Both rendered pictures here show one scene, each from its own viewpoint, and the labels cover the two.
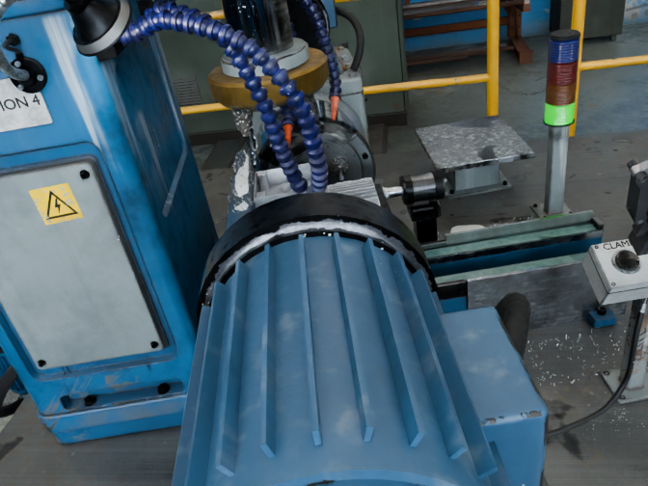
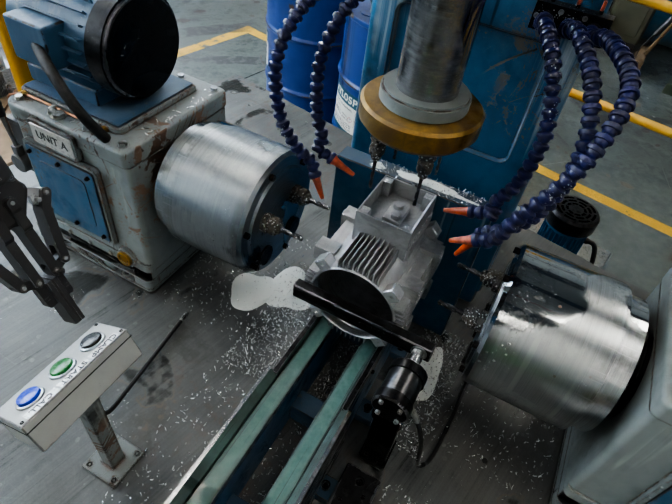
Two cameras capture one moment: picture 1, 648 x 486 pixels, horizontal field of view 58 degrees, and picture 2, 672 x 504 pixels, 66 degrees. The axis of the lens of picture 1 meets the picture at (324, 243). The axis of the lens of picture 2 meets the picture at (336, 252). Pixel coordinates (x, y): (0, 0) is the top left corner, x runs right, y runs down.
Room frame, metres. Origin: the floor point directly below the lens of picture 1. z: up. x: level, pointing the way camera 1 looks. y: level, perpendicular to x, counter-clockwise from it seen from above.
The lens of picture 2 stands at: (1.03, -0.64, 1.69)
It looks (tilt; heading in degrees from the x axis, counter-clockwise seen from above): 45 degrees down; 111
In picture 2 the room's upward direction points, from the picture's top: 9 degrees clockwise
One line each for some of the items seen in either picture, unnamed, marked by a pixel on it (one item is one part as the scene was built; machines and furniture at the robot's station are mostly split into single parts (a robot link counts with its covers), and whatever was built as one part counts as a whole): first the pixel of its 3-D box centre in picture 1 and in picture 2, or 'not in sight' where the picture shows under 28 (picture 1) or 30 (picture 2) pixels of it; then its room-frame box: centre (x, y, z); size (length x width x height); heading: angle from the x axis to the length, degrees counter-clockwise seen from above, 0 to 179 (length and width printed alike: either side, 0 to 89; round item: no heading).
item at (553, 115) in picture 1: (559, 111); not in sight; (1.16, -0.55, 1.05); 0.06 x 0.06 x 0.04
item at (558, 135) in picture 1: (557, 130); not in sight; (1.16, -0.55, 1.01); 0.08 x 0.08 x 0.42; 89
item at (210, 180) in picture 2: not in sight; (216, 186); (0.52, 0.00, 1.04); 0.37 x 0.25 x 0.25; 179
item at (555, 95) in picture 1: (560, 91); not in sight; (1.16, -0.55, 1.10); 0.06 x 0.06 x 0.04
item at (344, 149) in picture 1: (312, 152); (562, 343); (1.21, -0.01, 1.04); 0.41 x 0.25 x 0.25; 179
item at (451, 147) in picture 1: (470, 160); not in sight; (1.40, -0.42, 0.86); 0.27 x 0.24 x 0.12; 179
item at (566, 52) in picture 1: (563, 48); not in sight; (1.16, -0.55, 1.19); 0.06 x 0.06 x 0.04
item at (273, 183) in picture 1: (293, 197); (394, 218); (0.88, 0.04, 1.11); 0.12 x 0.11 x 0.07; 89
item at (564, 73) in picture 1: (561, 69); not in sight; (1.16, -0.55, 1.14); 0.06 x 0.06 x 0.04
